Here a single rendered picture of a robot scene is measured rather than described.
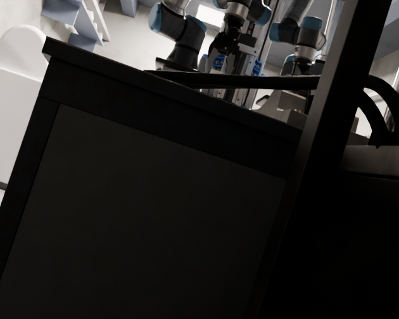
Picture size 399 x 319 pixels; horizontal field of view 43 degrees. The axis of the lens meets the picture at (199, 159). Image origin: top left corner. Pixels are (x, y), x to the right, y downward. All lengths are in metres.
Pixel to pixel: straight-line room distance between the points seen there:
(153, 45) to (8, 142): 4.95
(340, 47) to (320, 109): 0.11
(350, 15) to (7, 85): 3.76
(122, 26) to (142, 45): 0.47
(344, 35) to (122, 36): 8.15
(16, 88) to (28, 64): 0.22
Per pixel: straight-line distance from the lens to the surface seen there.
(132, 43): 8.92
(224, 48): 1.69
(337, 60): 0.89
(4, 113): 4.43
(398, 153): 1.00
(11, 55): 4.53
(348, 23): 0.92
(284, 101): 1.49
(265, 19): 1.90
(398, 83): 1.18
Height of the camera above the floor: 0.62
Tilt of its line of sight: 2 degrees up
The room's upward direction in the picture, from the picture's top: 18 degrees clockwise
